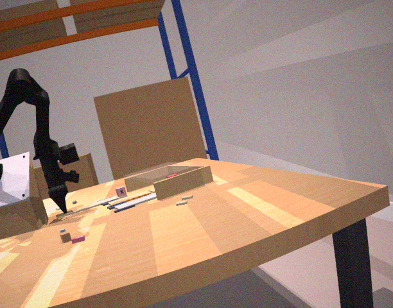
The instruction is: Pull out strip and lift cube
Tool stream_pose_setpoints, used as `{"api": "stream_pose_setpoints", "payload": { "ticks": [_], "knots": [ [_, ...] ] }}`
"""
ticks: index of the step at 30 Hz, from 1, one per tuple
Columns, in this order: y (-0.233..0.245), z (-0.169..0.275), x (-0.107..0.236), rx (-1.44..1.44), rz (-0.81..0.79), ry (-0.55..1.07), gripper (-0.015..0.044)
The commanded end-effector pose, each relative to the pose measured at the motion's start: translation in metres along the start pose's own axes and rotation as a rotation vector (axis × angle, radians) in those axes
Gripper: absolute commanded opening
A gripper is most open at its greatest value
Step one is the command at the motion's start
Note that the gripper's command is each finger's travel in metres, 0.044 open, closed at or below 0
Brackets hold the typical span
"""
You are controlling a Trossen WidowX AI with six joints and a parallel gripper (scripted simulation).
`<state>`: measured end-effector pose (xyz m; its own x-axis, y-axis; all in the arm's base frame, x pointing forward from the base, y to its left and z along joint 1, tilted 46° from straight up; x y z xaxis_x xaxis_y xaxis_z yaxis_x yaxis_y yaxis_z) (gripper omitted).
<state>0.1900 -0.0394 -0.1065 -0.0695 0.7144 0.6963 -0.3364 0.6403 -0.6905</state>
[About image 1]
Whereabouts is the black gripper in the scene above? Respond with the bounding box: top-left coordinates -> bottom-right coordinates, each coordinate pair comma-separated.
44,167 -> 68,214

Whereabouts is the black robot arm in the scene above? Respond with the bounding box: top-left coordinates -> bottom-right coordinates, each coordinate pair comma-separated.
0,68 -> 80,183

